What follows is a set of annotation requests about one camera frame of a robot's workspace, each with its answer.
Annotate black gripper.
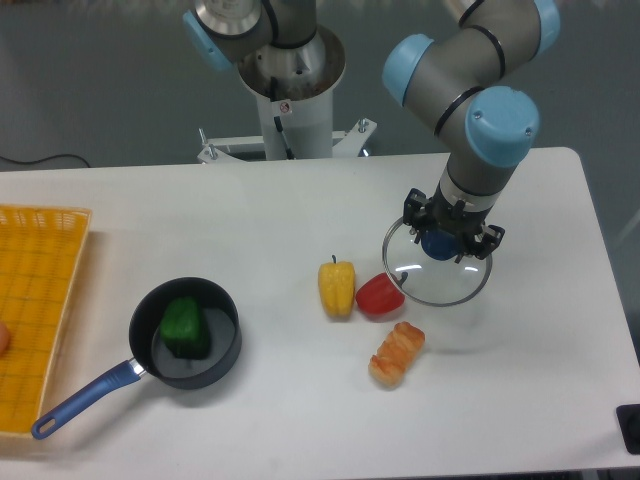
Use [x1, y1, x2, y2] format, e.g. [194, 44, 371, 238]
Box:
[402, 180, 505, 263]

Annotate glass pot lid blue knob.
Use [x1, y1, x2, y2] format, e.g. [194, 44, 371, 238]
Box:
[382, 219, 493, 307]

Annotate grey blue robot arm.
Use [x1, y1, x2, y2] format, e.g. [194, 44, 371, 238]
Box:
[183, 1, 560, 261]

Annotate red bell pepper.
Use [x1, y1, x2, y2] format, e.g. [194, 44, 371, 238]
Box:
[355, 273, 405, 316]

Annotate yellow bell pepper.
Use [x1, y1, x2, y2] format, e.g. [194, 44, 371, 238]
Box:
[317, 255, 356, 318]

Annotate orange bread pastry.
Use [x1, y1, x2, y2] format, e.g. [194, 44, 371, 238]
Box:
[368, 322, 426, 388]

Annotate black device at table edge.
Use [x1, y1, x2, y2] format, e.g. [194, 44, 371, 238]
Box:
[616, 404, 640, 455]

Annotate green bell pepper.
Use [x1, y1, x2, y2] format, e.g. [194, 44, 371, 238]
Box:
[159, 296, 211, 360]

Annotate yellow woven basket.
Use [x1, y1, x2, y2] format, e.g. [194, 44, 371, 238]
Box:
[1, 204, 92, 437]

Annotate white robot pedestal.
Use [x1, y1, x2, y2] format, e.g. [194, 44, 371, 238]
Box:
[197, 25, 377, 164]

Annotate dark pot blue handle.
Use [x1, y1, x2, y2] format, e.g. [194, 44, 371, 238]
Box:
[31, 277, 242, 440]

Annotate black floor cable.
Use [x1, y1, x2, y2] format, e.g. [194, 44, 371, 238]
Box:
[0, 153, 92, 169]

